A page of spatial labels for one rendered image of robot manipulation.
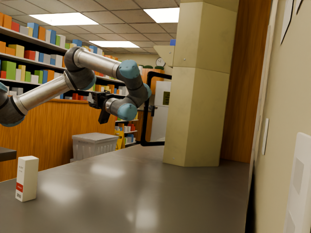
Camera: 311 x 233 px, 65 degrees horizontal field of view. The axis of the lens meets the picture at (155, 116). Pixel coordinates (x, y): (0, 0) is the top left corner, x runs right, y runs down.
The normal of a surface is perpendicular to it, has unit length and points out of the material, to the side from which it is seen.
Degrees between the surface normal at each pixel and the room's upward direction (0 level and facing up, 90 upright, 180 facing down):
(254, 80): 90
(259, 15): 90
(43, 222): 1
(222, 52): 90
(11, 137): 90
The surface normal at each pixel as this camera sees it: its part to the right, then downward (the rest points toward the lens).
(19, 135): 0.92, 0.12
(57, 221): 0.10, -0.99
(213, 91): 0.39, 0.10
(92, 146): -0.38, 0.11
